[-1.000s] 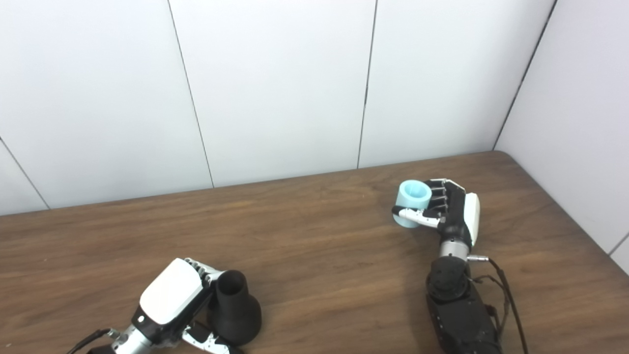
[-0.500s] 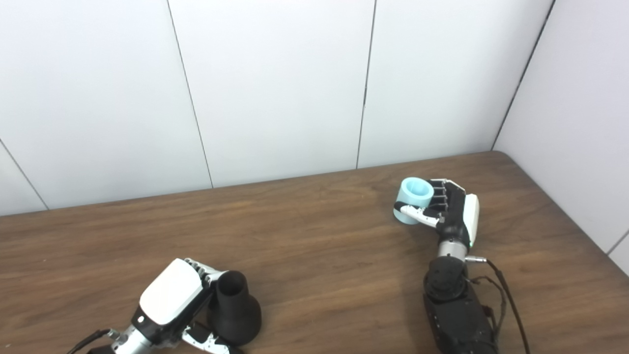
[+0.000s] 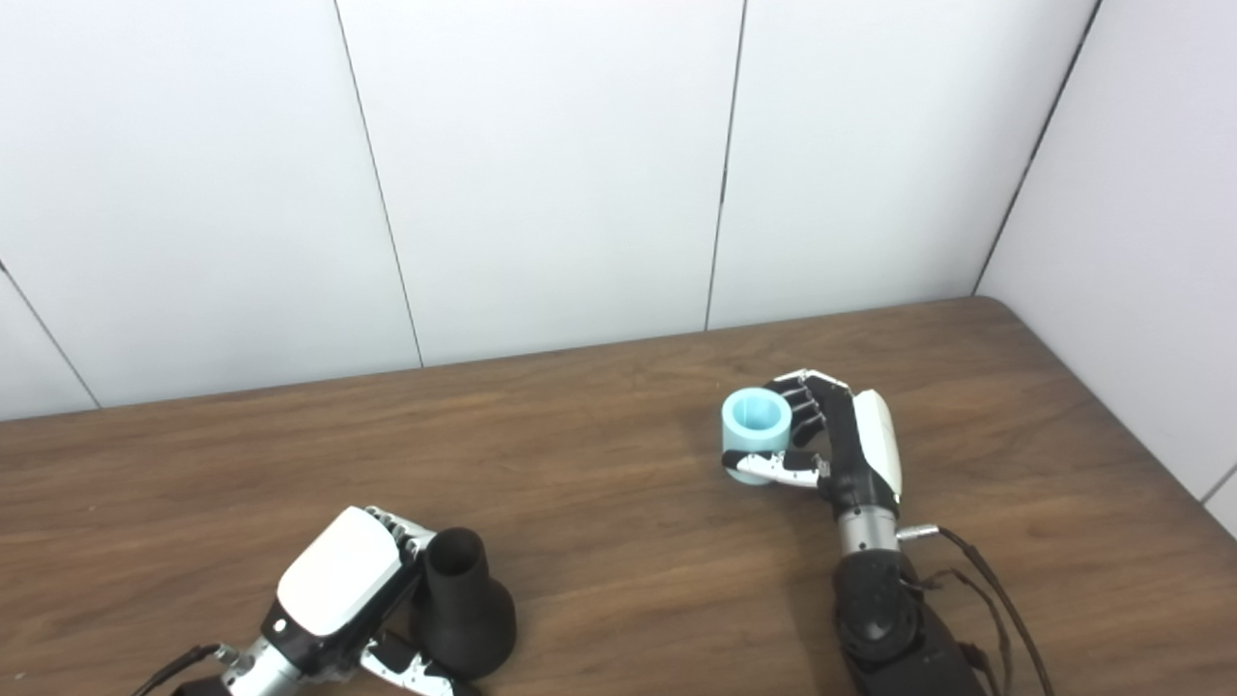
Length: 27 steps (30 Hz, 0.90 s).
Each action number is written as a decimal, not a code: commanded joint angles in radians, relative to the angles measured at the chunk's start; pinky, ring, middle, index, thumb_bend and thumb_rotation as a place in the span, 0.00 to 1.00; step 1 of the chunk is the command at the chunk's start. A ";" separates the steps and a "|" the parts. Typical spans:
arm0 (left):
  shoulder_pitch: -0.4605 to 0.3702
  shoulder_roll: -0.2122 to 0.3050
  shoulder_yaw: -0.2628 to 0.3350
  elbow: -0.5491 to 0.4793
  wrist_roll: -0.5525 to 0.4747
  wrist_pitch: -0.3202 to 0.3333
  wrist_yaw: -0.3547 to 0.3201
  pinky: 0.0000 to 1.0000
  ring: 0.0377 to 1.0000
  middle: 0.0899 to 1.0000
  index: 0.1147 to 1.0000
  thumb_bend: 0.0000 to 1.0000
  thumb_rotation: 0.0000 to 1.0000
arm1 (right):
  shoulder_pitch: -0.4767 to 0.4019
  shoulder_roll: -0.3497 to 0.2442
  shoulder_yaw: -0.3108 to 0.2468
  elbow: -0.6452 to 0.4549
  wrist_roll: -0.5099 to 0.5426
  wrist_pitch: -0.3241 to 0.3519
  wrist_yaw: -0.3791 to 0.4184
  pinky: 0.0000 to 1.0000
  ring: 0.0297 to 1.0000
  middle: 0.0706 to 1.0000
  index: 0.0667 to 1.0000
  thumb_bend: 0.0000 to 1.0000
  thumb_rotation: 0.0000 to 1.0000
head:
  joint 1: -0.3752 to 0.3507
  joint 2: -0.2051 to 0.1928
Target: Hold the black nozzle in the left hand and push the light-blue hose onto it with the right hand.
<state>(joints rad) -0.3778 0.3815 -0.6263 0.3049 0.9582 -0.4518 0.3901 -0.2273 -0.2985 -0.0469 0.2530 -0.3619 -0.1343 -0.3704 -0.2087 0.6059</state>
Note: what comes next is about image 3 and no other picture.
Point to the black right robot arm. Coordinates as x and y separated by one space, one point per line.
889 619

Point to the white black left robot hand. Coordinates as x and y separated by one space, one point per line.
338 570

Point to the light blue cylinder cup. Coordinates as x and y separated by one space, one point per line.
749 440

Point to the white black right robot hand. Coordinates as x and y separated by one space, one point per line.
860 454

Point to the black funnel-shaped nozzle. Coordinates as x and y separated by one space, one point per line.
469 619

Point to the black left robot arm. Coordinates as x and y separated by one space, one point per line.
251 677

